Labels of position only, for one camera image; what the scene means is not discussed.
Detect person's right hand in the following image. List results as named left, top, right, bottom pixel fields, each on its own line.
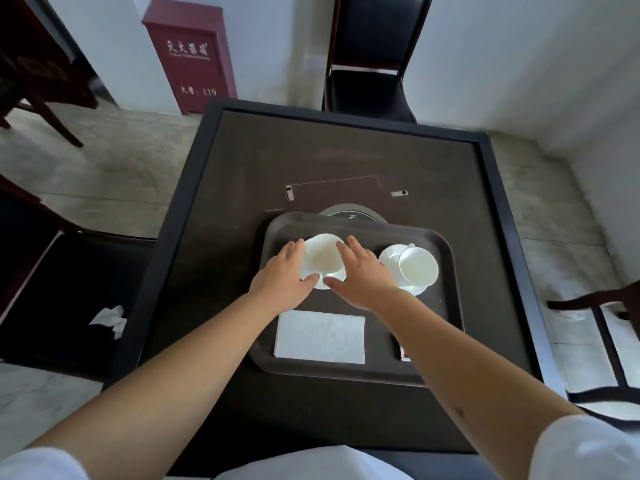
left=324, top=236, right=404, bottom=313

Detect person's left hand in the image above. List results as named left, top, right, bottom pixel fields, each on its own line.
left=248, top=239, right=321, bottom=315

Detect white saucer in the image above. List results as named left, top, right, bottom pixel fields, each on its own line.
left=299, top=235, right=348, bottom=291
left=378, top=244, right=432, bottom=297

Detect white cup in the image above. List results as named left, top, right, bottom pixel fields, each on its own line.
left=398, top=243, right=440, bottom=288
left=304, top=234, right=347, bottom=277

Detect person's right forearm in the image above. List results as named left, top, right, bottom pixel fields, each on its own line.
left=372, top=301, right=586, bottom=470

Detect person's left forearm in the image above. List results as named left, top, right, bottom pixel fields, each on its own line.
left=22, top=293, right=281, bottom=463

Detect round glass hob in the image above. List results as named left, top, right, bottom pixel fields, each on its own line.
left=318, top=204, right=391, bottom=227

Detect white paper napkin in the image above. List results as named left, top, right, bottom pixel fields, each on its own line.
left=273, top=310, right=367, bottom=366

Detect dark brown tray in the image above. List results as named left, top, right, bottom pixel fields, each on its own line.
left=248, top=211, right=466, bottom=388

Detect dark square table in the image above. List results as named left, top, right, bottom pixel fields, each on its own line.
left=102, top=96, right=569, bottom=455

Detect black padded chair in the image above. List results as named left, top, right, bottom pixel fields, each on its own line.
left=322, top=0, right=435, bottom=125
left=0, top=175, right=157, bottom=381

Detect crumpled white tissue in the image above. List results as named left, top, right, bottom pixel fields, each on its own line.
left=89, top=305, right=128, bottom=341

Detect red fire cabinet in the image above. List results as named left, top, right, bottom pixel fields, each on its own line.
left=142, top=0, right=238, bottom=116

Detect dark wooden chair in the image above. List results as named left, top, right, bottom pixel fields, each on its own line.
left=547, top=280, right=640, bottom=421

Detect person's white shirt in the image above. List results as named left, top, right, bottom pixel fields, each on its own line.
left=0, top=415, right=640, bottom=480

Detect dark wooden furniture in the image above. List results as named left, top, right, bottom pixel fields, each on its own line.
left=0, top=0, right=100, bottom=148

